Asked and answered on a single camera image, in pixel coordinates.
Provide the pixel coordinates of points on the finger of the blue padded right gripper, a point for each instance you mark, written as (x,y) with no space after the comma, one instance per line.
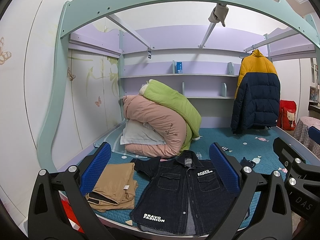
(314,134)

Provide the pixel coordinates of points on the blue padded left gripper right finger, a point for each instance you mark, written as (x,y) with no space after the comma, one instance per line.
(261,209)

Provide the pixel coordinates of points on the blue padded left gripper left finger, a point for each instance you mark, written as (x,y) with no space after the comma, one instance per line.
(47,218)

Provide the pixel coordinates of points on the dark denim shirt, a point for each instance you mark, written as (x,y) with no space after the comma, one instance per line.
(185,196)

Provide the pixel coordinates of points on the pink checked tablecloth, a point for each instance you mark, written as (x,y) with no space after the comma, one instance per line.
(301,133)

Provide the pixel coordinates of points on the red object under bed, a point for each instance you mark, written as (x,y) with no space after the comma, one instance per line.
(70,214)

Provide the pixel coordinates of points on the red cartoon bag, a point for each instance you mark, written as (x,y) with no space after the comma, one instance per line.
(287,115)

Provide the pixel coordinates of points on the teal quilted bed sheet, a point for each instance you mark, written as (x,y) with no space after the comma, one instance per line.
(256,145)

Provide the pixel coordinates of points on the folded tan trousers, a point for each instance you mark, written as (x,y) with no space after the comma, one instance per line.
(115,188)

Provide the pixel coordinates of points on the yellow navy puffer jacket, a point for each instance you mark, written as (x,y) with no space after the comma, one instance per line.
(257,95)

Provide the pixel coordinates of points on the striped light blue blanket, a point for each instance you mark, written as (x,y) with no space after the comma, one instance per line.
(113,139)

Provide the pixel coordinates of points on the white pillow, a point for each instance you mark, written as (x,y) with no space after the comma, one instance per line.
(140,133)

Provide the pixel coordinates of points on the pink quilt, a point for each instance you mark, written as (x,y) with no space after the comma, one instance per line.
(169,124)

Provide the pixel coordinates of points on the green quilt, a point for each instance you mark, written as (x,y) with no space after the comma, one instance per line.
(165,96)

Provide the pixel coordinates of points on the blue box on shelf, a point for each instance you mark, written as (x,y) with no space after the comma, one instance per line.
(179,68)

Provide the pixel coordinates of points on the purple wall shelf unit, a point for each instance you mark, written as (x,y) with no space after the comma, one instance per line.
(210,63)

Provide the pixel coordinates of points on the mint green bunk bed frame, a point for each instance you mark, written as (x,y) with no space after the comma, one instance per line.
(77,13)

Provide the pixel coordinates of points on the grey cloth on rail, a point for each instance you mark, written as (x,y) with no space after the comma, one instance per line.
(219,14)

